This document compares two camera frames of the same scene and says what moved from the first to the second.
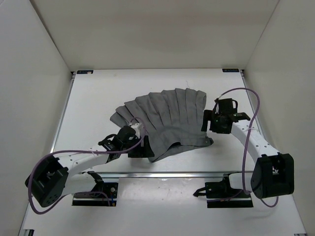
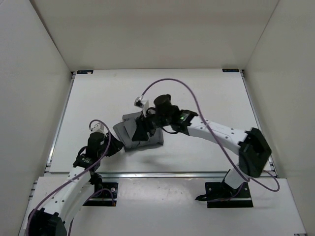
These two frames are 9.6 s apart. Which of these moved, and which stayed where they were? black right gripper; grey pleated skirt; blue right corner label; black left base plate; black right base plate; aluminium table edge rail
Moved: grey pleated skirt; black right gripper
Stayed: blue right corner label; black left base plate; aluminium table edge rail; black right base plate
